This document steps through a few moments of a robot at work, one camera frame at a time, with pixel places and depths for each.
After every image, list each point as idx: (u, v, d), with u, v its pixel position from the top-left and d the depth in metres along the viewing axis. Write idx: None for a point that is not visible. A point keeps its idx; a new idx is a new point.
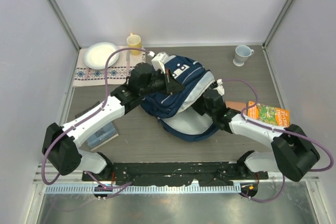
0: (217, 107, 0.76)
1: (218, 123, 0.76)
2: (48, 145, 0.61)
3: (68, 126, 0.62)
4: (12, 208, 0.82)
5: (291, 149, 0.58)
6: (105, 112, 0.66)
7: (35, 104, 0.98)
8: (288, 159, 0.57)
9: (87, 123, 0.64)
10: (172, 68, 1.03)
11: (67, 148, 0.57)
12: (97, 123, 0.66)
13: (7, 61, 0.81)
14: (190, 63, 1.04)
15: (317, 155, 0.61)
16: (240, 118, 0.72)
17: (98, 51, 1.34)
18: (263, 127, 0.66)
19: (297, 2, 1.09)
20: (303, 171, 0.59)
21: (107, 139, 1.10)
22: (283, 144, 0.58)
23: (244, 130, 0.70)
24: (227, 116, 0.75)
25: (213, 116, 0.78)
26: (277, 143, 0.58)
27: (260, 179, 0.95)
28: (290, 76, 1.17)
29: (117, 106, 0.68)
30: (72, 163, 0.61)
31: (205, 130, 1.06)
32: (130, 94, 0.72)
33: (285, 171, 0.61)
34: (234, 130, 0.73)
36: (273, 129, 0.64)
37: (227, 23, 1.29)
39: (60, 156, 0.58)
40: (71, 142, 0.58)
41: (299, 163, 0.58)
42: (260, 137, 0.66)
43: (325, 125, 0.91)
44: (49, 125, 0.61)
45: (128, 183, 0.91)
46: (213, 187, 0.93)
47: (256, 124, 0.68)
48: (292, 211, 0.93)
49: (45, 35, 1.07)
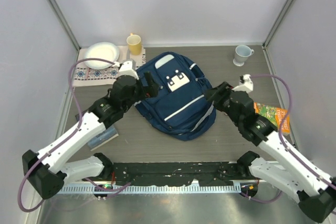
0: (245, 113, 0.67)
1: (246, 132, 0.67)
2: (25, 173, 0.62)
3: (43, 153, 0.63)
4: (12, 208, 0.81)
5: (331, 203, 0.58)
6: (83, 131, 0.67)
7: (35, 104, 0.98)
8: (324, 213, 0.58)
9: (64, 147, 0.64)
10: (170, 74, 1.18)
11: (42, 180, 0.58)
12: (75, 145, 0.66)
13: (8, 61, 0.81)
14: (187, 72, 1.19)
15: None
16: (279, 144, 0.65)
17: (98, 51, 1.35)
18: (307, 170, 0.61)
19: (297, 2, 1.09)
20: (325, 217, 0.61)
21: (107, 139, 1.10)
22: (327, 201, 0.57)
23: (279, 158, 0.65)
24: (260, 128, 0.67)
25: (239, 123, 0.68)
26: (322, 199, 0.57)
27: (260, 179, 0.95)
28: (290, 76, 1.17)
29: (94, 124, 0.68)
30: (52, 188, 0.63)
31: (196, 129, 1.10)
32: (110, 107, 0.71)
33: (309, 212, 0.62)
34: (264, 148, 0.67)
36: (320, 179, 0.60)
37: (227, 23, 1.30)
39: (37, 185, 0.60)
40: (46, 173, 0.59)
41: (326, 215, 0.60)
42: (298, 177, 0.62)
43: (326, 125, 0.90)
44: (24, 152, 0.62)
45: (127, 183, 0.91)
46: (213, 187, 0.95)
47: (298, 161, 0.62)
48: (293, 211, 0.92)
49: (45, 35, 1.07)
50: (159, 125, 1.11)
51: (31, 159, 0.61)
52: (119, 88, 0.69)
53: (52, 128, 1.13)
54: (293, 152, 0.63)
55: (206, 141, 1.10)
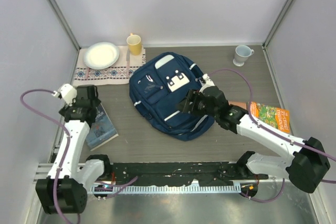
0: (219, 105, 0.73)
1: (222, 123, 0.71)
2: (48, 200, 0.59)
3: (54, 171, 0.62)
4: (12, 208, 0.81)
5: (310, 164, 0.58)
6: (76, 136, 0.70)
7: (35, 104, 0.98)
8: (308, 177, 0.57)
9: (70, 157, 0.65)
10: (170, 74, 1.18)
11: (70, 189, 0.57)
12: (76, 150, 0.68)
13: (8, 61, 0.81)
14: (187, 72, 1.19)
15: (329, 165, 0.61)
16: (251, 124, 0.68)
17: (98, 51, 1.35)
18: (280, 138, 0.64)
19: (297, 2, 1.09)
20: (317, 183, 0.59)
21: (107, 139, 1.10)
22: (304, 161, 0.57)
23: (255, 136, 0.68)
24: (233, 115, 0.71)
25: (216, 115, 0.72)
26: (298, 160, 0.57)
27: (260, 179, 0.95)
28: (290, 76, 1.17)
29: (79, 126, 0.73)
30: (82, 198, 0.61)
31: (196, 129, 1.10)
32: (83, 108, 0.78)
33: (300, 182, 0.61)
34: (242, 132, 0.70)
36: (293, 142, 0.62)
37: (227, 23, 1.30)
39: (68, 199, 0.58)
40: (70, 181, 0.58)
41: (315, 178, 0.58)
42: (275, 148, 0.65)
43: (325, 125, 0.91)
44: (35, 185, 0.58)
45: (136, 178, 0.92)
46: (213, 187, 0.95)
47: (272, 133, 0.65)
48: (293, 211, 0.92)
49: (45, 35, 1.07)
50: (159, 125, 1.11)
51: (46, 183, 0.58)
52: (84, 89, 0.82)
53: (52, 128, 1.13)
54: (264, 126, 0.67)
55: (206, 141, 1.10)
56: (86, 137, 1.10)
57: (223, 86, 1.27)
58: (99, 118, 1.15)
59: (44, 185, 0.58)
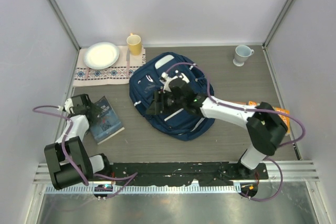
0: (184, 94, 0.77)
1: (189, 109, 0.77)
2: (57, 165, 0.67)
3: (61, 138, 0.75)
4: (12, 208, 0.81)
5: (262, 125, 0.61)
6: (77, 123, 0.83)
7: (35, 104, 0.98)
8: (263, 137, 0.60)
9: (74, 128, 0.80)
10: (171, 75, 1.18)
11: (77, 142, 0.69)
12: (79, 130, 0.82)
13: (8, 61, 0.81)
14: (187, 72, 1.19)
15: (287, 127, 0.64)
16: (211, 103, 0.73)
17: (98, 51, 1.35)
18: (235, 109, 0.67)
19: (297, 2, 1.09)
20: (277, 144, 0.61)
21: (114, 132, 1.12)
22: (256, 124, 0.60)
23: (217, 113, 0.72)
24: (197, 102, 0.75)
25: (183, 104, 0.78)
26: (251, 124, 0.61)
27: (260, 179, 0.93)
28: (290, 76, 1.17)
29: (79, 118, 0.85)
30: (87, 159, 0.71)
31: (196, 129, 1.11)
32: (80, 111, 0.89)
33: (261, 147, 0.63)
34: (207, 114, 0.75)
36: (246, 110, 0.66)
37: (227, 24, 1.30)
39: (76, 156, 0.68)
40: (75, 139, 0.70)
41: (272, 138, 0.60)
42: (236, 120, 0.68)
43: (325, 124, 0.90)
44: (45, 150, 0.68)
45: (135, 173, 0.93)
46: (213, 187, 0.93)
47: (228, 106, 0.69)
48: (292, 211, 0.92)
49: (45, 34, 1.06)
50: (159, 125, 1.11)
51: (54, 147, 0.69)
52: (78, 96, 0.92)
53: (53, 128, 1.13)
54: (222, 103, 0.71)
55: (206, 141, 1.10)
56: (92, 130, 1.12)
57: (223, 86, 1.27)
58: (105, 113, 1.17)
59: (53, 149, 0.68)
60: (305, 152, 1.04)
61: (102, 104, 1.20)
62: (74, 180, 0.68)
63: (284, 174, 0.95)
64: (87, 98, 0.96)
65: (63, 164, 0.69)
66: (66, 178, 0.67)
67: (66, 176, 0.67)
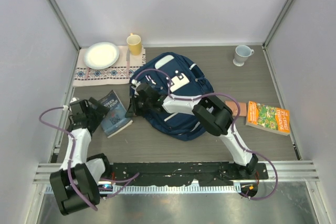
0: (149, 95, 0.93)
1: (155, 108, 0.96)
2: (64, 194, 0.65)
3: (65, 164, 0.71)
4: (12, 208, 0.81)
5: (206, 110, 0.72)
6: (80, 139, 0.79)
7: (35, 105, 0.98)
8: (207, 119, 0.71)
9: (79, 151, 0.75)
10: (170, 75, 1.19)
11: (84, 172, 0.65)
12: (83, 149, 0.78)
13: (8, 60, 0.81)
14: (187, 72, 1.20)
15: (230, 111, 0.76)
16: (169, 99, 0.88)
17: (98, 51, 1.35)
18: (186, 100, 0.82)
19: (297, 2, 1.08)
20: (221, 124, 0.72)
21: (123, 125, 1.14)
22: (201, 109, 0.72)
23: (176, 106, 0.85)
24: (160, 100, 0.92)
25: (149, 103, 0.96)
26: (197, 109, 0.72)
27: (260, 179, 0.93)
28: (290, 75, 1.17)
29: (82, 132, 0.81)
30: (94, 184, 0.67)
31: (196, 129, 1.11)
32: (81, 123, 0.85)
33: (209, 130, 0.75)
34: (169, 109, 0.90)
36: (193, 99, 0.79)
37: (227, 24, 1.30)
39: (83, 185, 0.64)
40: (82, 166, 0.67)
41: (215, 119, 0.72)
42: (188, 109, 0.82)
43: (325, 124, 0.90)
44: (50, 178, 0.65)
45: (136, 174, 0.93)
46: (213, 187, 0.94)
47: (181, 99, 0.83)
48: (292, 211, 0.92)
49: (45, 34, 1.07)
50: (159, 126, 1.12)
51: (60, 176, 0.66)
52: (77, 104, 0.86)
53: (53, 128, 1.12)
54: (177, 97, 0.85)
55: (206, 141, 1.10)
56: (103, 124, 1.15)
57: (223, 86, 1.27)
58: (113, 107, 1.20)
59: (59, 177, 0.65)
60: (305, 152, 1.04)
61: (111, 98, 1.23)
62: (82, 205, 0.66)
63: (284, 174, 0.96)
64: (87, 106, 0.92)
65: (70, 191, 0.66)
66: (74, 205, 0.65)
67: (73, 202, 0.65)
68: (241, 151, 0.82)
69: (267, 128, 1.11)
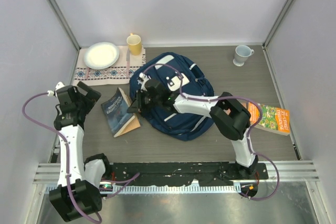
0: (159, 93, 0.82)
1: (165, 107, 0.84)
2: (66, 209, 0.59)
3: (64, 179, 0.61)
4: (12, 207, 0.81)
5: (224, 113, 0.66)
6: (73, 141, 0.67)
7: (35, 105, 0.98)
8: (225, 122, 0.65)
9: (75, 161, 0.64)
10: (170, 75, 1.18)
11: (86, 190, 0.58)
12: (79, 155, 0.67)
13: (8, 61, 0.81)
14: (187, 72, 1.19)
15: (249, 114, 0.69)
16: (182, 98, 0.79)
17: (98, 51, 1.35)
18: (201, 101, 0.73)
19: (297, 2, 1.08)
20: (240, 128, 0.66)
21: (127, 121, 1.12)
22: (219, 112, 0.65)
23: (189, 107, 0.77)
24: (170, 99, 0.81)
25: (158, 101, 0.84)
26: (214, 112, 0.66)
27: (260, 179, 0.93)
28: (290, 75, 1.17)
29: (74, 130, 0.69)
30: (96, 195, 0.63)
31: (196, 129, 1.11)
32: (71, 115, 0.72)
33: (227, 134, 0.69)
34: (180, 109, 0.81)
36: (210, 100, 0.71)
37: (227, 24, 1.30)
39: (87, 201, 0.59)
40: (82, 182, 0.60)
41: (234, 123, 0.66)
42: (203, 112, 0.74)
43: (325, 124, 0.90)
44: (49, 197, 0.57)
45: (136, 174, 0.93)
46: (213, 187, 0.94)
47: (196, 99, 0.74)
48: (292, 211, 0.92)
49: (45, 34, 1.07)
50: (159, 126, 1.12)
51: (60, 192, 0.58)
52: (64, 93, 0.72)
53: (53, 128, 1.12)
54: (191, 97, 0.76)
55: (206, 141, 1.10)
56: (110, 124, 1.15)
57: (223, 86, 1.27)
58: (119, 104, 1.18)
59: (59, 195, 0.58)
60: (305, 152, 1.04)
61: (117, 96, 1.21)
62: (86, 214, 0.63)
63: (284, 174, 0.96)
64: (76, 93, 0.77)
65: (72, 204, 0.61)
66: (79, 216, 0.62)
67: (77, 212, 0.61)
68: (249, 155, 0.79)
69: (267, 128, 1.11)
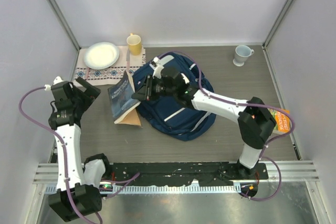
0: (177, 85, 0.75)
1: (180, 101, 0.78)
2: (67, 211, 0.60)
3: (63, 183, 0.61)
4: (12, 208, 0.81)
5: (253, 120, 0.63)
6: (71, 142, 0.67)
7: (35, 105, 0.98)
8: (253, 131, 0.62)
9: (73, 163, 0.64)
10: None
11: (86, 194, 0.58)
12: (77, 156, 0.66)
13: (8, 61, 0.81)
14: (187, 73, 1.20)
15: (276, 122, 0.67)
16: (202, 95, 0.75)
17: (98, 51, 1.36)
18: (227, 103, 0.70)
19: (297, 1, 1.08)
20: (265, 137, 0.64)
21: (129, 108, 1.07)
22: (248, 119, 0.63)
23: (208, 107, 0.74)
24: (188, 93, 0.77)
25: (174, 94, 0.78)
26: (243, 118, 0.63)
27: (260, 179, 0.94)
28: (290, 75, 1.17)
29: (70, 130, 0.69)
30: (96, 195, 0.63)
31: (196, 129, 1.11)
32: (67, 113, 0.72)
33: (250, 140, 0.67)
34: (197, 107, 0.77)
36: (238, 104, 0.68)
37: (227, 24, 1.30)
39: (87, 204, 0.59)
40: (82, 185, 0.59)
41: (261, 132, 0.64)
42: (226, 114, 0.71)
43: (325, 124, 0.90)
44: (49, 202, 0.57)
45: (136, 174, 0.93)
46: (213, 187, 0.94)
47: (222, 101, 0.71)
48: (292, 211, 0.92)
49: (45, 34, 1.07)
50: (159, 126, 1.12)
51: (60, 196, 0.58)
52: (60, 89, 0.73)
53: None
54: (214, 96, 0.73)
55: (205, 141, 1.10)
56: (113, 108, 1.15)
57: (223, 86, 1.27)
58: (124, 88, 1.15)
59: (58, 199, 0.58)
60: (305, 153, 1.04)
61: (124, 80, 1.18)
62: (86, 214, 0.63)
63: (284, 174, 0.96)
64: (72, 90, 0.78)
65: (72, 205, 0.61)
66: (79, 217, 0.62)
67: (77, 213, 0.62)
68: (255, 158, 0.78)
69: None
